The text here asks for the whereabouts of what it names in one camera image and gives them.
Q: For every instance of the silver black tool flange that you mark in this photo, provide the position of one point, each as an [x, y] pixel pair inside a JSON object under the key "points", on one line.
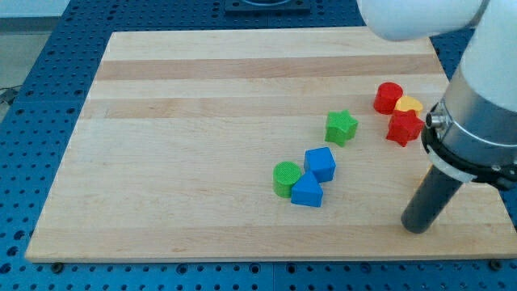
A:
{"points": [[471, 136]]}

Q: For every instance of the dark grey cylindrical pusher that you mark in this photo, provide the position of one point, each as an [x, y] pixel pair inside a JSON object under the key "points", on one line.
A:
{"points": [[429, 200]]}

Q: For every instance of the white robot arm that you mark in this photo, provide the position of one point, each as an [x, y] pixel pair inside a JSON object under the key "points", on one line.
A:
{"points": [[489, 60]]}

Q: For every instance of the red star block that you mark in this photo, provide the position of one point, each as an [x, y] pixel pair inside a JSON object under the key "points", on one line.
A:
{"points": [[404, 127]]}

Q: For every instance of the green star block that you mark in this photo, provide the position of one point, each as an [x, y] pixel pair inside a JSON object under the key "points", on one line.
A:
{"points": [[340, 127]]}

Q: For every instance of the yellow heart block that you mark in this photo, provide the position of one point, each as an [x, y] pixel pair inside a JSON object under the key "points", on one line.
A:
{"points": [[407, 103]]}

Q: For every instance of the red cylinder block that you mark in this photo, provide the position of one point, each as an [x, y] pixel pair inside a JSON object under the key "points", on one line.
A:
{"points": [[387, 95]]}

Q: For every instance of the blue cube block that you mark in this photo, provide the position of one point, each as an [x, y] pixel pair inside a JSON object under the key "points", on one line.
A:
{"points": [[321, 163]]}

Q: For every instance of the blue triangle block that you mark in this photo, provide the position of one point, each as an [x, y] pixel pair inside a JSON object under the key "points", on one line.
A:
{"points": [[307, 191]]}

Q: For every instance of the green cylinder block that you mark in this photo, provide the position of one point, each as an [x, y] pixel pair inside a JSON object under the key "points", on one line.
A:
{"points": [[285, 175]]}

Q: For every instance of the wooden board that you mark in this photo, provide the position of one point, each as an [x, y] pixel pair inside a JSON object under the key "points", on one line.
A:
{"points": [[172, 156]]}

